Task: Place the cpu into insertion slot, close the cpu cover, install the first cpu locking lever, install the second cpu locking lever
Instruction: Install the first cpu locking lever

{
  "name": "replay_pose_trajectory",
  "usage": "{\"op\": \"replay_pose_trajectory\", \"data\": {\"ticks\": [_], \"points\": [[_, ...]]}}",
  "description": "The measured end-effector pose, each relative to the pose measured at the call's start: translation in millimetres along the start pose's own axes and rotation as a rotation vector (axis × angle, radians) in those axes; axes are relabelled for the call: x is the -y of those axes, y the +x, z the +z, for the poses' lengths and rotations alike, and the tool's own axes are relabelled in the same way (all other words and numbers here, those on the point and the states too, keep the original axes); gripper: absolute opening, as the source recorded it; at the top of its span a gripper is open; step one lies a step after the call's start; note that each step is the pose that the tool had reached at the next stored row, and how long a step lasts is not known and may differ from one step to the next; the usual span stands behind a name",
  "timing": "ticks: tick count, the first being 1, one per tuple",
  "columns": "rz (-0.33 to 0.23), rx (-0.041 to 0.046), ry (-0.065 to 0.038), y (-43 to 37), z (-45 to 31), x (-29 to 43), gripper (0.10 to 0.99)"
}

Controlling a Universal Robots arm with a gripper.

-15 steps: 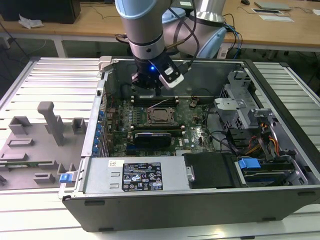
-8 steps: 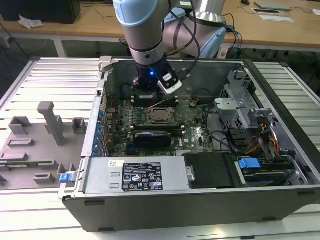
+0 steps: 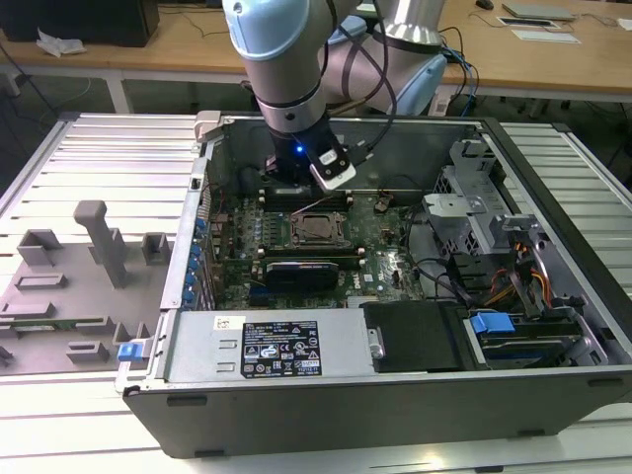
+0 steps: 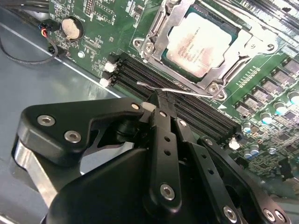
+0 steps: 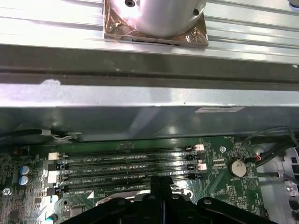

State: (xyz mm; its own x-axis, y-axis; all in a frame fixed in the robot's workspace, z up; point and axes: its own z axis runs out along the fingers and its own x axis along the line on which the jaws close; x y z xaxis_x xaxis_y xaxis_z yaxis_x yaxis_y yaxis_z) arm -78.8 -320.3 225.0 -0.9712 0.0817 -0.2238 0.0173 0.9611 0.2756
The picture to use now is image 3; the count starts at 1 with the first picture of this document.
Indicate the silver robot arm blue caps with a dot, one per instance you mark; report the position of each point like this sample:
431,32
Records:
276,59

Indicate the CPU socket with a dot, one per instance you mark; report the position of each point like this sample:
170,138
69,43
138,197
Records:
294,237

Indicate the black graphics card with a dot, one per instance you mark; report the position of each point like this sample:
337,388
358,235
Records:
301,276

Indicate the green motherboard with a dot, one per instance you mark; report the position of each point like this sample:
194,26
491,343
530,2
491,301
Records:
375,261

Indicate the silver metal drive cage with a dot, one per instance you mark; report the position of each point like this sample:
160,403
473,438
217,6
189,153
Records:
454,217

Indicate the long wooden desk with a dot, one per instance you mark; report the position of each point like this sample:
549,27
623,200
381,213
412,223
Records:
148,54

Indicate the silver power supply unit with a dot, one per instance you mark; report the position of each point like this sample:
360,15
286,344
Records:
197,345

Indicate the black plastic shroud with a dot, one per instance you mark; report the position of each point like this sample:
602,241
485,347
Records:
415,340

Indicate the black computer mouse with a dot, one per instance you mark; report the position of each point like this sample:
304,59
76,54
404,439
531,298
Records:
485,4

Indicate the blue case latch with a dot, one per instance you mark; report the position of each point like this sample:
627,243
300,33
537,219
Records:
129,351

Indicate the black box on desk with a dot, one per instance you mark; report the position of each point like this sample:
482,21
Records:
79,20

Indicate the crumpled white paper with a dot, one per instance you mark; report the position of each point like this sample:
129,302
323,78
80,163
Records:
61,43

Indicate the grey parts rack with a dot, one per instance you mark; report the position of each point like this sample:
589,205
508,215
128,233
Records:
74,296

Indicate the hard disk in blue carrier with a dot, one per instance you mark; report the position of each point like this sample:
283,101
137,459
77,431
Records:
491,326

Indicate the open black PC case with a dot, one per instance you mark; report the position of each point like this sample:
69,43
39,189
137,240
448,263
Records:
345,419

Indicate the white framed plate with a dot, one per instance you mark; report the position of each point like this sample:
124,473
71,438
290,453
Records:
528,21

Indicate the pale paper sheet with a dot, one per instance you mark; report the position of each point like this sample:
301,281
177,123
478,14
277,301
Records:
545,36

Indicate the flat grey laptop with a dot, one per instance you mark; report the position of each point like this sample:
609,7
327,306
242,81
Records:
538,10

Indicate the green RAM stick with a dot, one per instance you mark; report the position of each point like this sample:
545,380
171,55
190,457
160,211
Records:
49,326

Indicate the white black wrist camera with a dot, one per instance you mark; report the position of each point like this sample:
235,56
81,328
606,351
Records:
336,173

